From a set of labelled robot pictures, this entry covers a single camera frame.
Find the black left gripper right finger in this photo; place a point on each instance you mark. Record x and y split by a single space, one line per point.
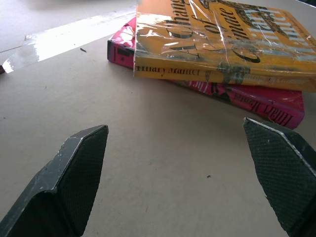
284 168

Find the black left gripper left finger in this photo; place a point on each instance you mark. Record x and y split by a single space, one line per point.
64 177

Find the pink hardcover book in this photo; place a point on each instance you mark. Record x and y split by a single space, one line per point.
259 101

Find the yellow hardcover book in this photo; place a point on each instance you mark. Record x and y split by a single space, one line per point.
222 42

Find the clear tape strip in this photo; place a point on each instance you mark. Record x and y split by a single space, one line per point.
61 40

